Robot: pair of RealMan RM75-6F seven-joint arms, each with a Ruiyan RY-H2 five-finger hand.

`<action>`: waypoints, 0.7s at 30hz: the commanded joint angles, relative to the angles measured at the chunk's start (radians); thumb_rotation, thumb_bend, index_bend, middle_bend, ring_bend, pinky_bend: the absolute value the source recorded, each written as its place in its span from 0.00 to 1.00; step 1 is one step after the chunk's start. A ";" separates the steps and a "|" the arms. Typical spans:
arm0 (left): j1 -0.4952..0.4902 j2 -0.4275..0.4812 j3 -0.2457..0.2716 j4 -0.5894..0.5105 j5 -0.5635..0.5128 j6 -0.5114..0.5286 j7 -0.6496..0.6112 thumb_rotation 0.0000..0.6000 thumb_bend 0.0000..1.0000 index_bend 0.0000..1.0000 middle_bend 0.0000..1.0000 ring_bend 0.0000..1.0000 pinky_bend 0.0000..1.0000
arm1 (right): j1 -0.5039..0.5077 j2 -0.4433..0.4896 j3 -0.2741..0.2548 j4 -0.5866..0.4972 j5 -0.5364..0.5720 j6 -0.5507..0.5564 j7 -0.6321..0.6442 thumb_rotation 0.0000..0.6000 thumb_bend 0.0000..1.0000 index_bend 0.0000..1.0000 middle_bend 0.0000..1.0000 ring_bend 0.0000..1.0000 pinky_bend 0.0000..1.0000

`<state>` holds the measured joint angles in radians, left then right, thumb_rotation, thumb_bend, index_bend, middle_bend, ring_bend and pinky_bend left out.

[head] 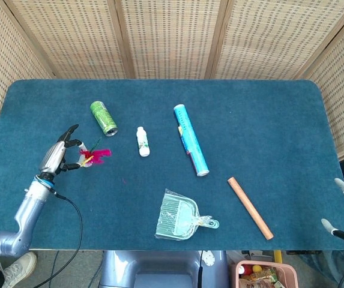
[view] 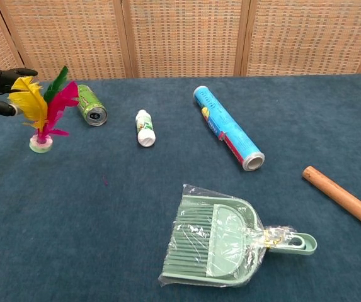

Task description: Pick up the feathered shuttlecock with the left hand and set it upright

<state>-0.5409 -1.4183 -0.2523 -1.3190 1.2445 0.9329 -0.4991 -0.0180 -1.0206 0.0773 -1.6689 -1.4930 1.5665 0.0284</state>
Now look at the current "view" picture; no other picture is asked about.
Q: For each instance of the wooden rolling pin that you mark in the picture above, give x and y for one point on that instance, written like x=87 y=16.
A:
x=344 y=196

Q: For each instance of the blue foil roll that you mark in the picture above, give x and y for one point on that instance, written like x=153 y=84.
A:
x=227 y=129

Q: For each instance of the green drink can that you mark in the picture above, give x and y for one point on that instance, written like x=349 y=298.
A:
x=92 y=108

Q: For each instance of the colourful feather shuttlecock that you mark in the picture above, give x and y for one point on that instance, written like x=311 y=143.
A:
x=43 y=107

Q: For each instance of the green dustpan brush set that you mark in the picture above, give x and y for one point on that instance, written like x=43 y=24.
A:
x=218 y=239

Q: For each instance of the small pink feather scrap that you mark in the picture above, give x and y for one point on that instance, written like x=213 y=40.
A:
x=105 y=181

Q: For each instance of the small white plastic bottle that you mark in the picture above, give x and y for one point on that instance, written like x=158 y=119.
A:
x=144 y=127

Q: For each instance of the blue table cloth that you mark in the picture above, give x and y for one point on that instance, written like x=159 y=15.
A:
x=73 y=239

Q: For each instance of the woven folding screen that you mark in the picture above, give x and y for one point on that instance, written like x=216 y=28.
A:
x=180 y=37

